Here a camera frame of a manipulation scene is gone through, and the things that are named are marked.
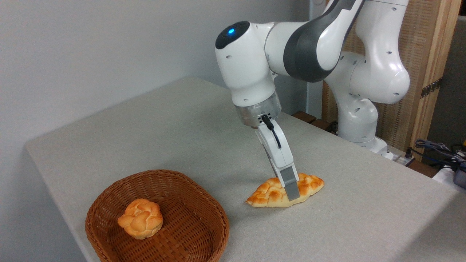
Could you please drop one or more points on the brown wooden ledge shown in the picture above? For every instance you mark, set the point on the brown wooden ledge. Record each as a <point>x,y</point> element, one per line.
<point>304,116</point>

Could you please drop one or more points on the wooden woven folding screen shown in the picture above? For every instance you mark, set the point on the wooden woven folding screen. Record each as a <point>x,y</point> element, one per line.
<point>426,36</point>

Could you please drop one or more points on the round golden bread roll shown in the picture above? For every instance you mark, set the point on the round golden bread roll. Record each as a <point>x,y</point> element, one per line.
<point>141,219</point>

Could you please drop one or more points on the long braided bread loaf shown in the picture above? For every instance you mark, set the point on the long braided bread loaf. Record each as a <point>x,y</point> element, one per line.
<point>265,194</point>

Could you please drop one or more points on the brown wicker basket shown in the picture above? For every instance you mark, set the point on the brown wicker basket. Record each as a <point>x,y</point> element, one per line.
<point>196,225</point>

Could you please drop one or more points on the black metal screen hinge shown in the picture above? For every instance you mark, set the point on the black metal screen hinge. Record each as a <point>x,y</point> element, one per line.
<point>431,87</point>

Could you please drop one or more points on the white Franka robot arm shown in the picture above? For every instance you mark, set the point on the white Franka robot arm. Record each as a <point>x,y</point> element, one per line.
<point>247,65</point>

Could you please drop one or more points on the grey tablecloth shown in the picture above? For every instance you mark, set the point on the grey tablecloth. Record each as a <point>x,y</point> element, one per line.
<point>164,138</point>

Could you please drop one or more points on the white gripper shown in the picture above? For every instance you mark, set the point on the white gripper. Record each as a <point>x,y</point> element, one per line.
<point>278,149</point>

